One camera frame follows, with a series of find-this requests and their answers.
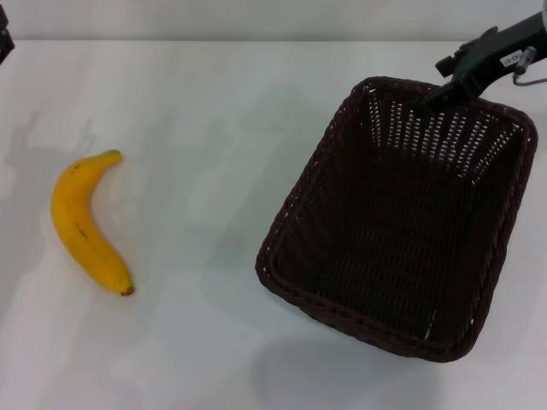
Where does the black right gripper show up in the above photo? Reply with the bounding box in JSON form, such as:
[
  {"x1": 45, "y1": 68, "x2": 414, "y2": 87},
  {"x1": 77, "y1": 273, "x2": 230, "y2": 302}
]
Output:
[{"x1": 411, "y1": 10, "x2": 547, "y2": 112}]

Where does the dark brown woven basket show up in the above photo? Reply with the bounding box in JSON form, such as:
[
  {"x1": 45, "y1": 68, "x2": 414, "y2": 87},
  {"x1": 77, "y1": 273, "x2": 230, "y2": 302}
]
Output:
[{"x1": 254, "y1": 75, "x2": 538, "y2": 364}]

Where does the yellow banana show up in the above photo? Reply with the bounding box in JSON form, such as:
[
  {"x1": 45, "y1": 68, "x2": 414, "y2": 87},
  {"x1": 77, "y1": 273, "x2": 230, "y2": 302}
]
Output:
[{"x1": 50, "y1": 149, "x2": 137, "y2": 297}]

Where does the grey right gripper cable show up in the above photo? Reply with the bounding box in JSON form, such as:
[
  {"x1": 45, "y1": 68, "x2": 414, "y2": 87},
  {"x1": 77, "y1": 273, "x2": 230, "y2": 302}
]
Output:
[{"x1": 510, "y1": 45, "x2": 547, "y2": 86}]

